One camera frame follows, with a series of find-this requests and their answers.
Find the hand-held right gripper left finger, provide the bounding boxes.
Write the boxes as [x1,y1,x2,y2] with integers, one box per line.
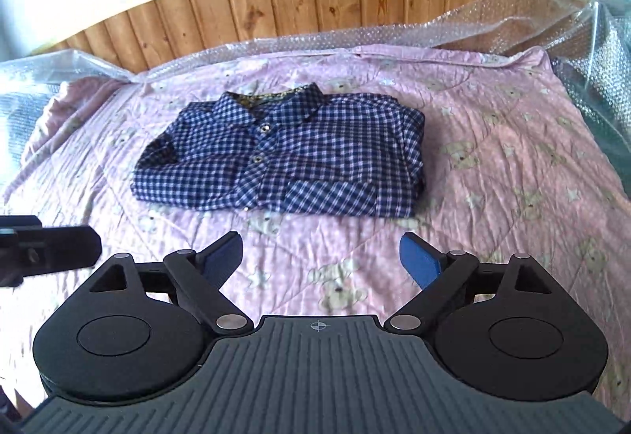
[74,231,252,334]

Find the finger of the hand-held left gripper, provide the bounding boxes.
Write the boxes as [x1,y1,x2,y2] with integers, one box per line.
[0,216,103,288]

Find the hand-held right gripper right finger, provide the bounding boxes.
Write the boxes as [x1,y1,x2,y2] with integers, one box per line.
[385,232,568,333]

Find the blue plaid shirt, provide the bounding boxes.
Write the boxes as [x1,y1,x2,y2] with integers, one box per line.
[131,83,427,219]

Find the pink bear print blanket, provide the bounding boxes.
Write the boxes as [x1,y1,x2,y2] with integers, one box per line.
[0,44,631,415]

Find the clear bubble wrap sheet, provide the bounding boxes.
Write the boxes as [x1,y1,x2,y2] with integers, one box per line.
[0,0,631,198]

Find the wooden headboard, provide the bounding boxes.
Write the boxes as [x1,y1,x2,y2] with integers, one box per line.
[30,0,592,73]

